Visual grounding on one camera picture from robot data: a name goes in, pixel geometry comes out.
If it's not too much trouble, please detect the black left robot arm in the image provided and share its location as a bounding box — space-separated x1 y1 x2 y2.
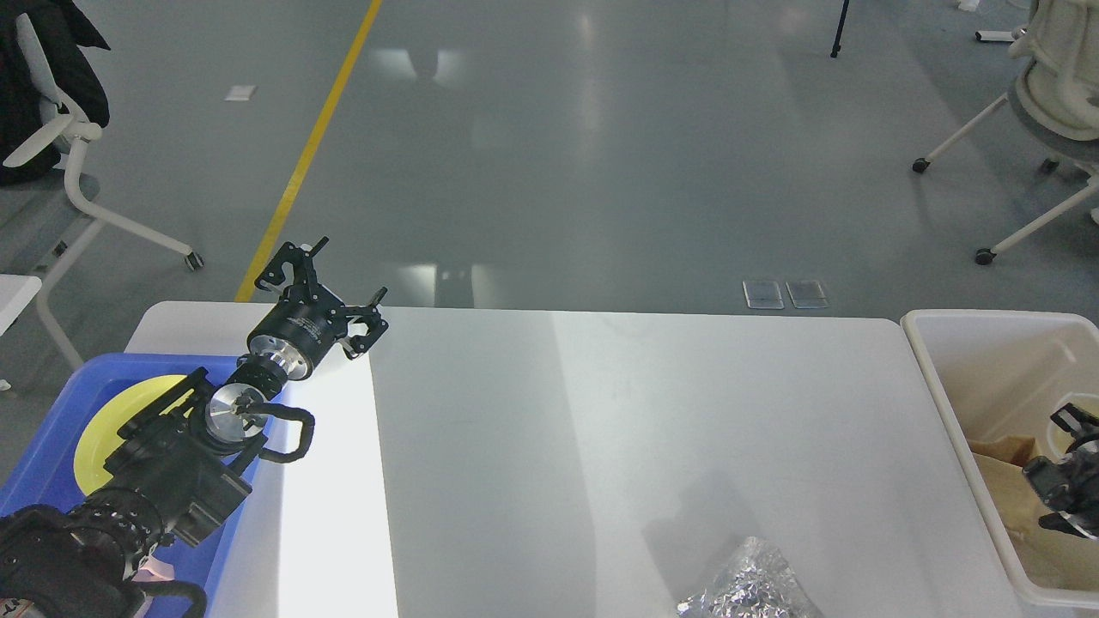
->
1 238 388 617

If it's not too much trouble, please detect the brown paper bag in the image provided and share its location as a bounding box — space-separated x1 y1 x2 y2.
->
967 435 1098 593

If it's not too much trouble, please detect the white plastic bin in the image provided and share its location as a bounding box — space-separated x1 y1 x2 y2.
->
902 310 1098 617

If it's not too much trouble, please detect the blue plastic tray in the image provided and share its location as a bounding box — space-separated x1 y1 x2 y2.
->
3 354 236 617

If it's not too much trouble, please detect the crumpled foil front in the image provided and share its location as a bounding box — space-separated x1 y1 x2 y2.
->
676 536 823 617

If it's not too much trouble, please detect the pink mug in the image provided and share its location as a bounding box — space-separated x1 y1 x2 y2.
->
133 556 175 583

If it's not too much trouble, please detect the black tripod leg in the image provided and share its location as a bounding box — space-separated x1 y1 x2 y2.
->
829 0 852 59

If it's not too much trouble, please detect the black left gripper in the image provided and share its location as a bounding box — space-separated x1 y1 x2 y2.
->
247 236 389 380

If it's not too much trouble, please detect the white office chair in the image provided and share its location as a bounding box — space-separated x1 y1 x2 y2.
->
912 1 1098 266

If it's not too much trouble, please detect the chair leg with caster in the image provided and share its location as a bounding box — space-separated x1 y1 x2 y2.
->
0 13 206 369

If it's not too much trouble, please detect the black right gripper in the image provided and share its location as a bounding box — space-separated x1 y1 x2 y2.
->
1022 402 1098 542

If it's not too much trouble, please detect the white side table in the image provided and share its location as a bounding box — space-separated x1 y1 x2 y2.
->
1 273 43 336

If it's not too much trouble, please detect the yellow plastic plate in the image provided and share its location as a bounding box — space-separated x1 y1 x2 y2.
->
73 374 185 496

